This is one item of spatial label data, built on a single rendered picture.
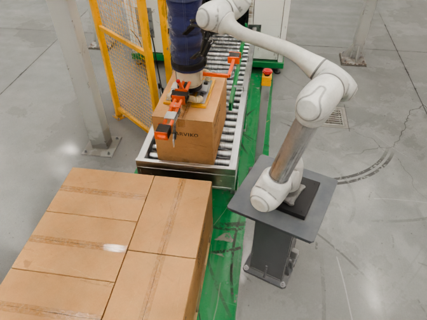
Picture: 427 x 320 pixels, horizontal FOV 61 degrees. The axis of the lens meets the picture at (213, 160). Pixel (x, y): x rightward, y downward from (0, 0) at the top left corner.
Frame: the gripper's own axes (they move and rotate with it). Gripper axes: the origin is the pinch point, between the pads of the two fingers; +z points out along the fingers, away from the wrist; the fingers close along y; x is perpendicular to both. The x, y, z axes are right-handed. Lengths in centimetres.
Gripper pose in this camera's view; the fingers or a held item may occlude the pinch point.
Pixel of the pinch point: (189, 45)
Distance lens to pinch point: 193.8
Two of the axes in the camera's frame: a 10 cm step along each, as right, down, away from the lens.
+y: -3.0, -9.5, 1.1
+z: -6.4, 2.9, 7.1
